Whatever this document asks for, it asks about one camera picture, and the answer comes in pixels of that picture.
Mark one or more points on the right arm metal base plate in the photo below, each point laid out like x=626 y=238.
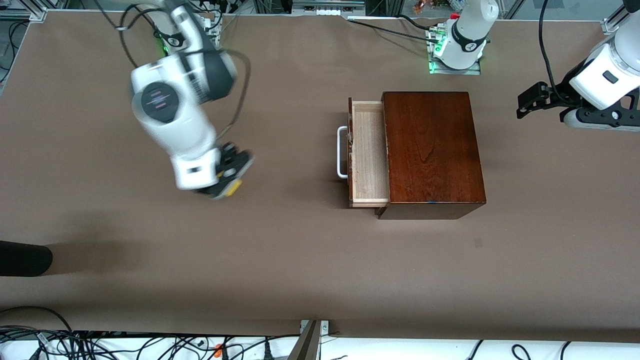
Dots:
x=212 y=30

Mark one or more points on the yellow cube block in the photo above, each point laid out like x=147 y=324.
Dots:
x=233 y=188

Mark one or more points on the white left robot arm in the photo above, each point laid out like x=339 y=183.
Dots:
x=470 y=30

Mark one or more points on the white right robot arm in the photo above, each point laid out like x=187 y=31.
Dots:
x=160 y=100

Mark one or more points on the grey metal post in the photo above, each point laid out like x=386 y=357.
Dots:
x=307 y=342

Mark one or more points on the black rounded object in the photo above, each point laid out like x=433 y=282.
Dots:
x=22 y=258

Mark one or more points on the aluminium frame corner profile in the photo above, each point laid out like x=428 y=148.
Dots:
x=611 y=26

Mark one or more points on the black power plug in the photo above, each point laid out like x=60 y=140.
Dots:
x=267 y=350

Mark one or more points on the small aluminium corner bracket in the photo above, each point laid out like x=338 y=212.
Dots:
x=39 y=14

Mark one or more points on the dark red wooden cabinet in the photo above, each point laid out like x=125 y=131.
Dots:
x=435 y=150

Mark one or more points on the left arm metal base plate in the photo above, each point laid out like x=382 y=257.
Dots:
x=472 y=71

